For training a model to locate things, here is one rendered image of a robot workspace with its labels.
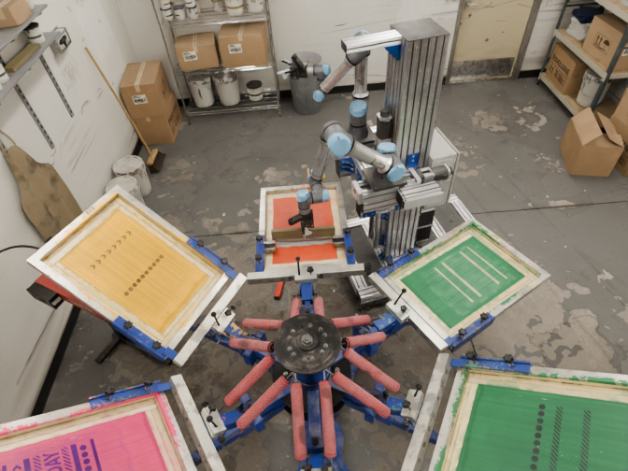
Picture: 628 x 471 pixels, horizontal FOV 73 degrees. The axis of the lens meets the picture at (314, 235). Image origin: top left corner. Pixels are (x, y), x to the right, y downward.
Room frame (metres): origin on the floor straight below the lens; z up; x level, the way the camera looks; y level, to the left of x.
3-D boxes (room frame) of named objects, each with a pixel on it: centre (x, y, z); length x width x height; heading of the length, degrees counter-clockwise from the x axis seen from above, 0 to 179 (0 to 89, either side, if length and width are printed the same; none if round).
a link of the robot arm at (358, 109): (2.58, -0.37, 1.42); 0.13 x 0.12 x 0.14; 166
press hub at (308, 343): (0.94, 0.07, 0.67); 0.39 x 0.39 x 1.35
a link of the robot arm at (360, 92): (2.70, -0.40, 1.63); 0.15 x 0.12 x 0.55; 166
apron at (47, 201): (2.54, 2.02, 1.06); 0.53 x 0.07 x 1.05; 0
